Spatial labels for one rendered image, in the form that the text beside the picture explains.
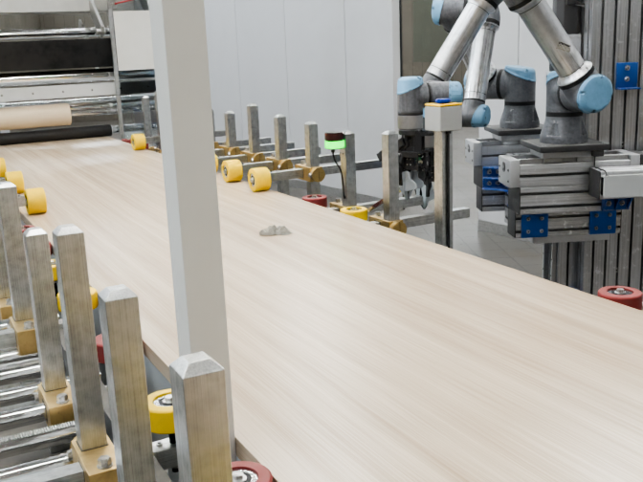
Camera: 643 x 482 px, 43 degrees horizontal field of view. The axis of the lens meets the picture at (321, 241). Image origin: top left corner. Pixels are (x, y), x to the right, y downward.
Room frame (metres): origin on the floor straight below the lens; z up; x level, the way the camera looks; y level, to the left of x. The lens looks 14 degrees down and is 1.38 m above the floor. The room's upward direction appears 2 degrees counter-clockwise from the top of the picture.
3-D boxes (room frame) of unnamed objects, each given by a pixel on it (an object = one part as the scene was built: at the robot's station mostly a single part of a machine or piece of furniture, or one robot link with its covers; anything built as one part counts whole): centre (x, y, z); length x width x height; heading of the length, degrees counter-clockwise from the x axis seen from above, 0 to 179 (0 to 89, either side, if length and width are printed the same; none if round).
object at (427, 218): (2.45, -0.27, 0.84); 0.43 x 0.03 x 0.04; 117
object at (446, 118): (2.14, -0.33, 1.18); 0.07 x 0.07 x 0.08; 27
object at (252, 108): (3.26, 0.25, 0.92); 0.03 x 0.03 x 0.48; 27
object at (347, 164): (2.60, -0.10, 0.87); 0.03 x 0.03 x 0.48; 27
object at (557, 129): (2.68, -0.81, 1.09); 0.15 x 0.15 x 0.10
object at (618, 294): (1.47, -0.56, 0.85); 0.08 x 0.08 x 0.11
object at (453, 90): (2.47, -0.37, 1.22); 0.11 x 0.11 x 0.08; 12
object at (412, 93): (2.44, -0.28, 1.22); 0.09 x 0.08 x 0.11; 102
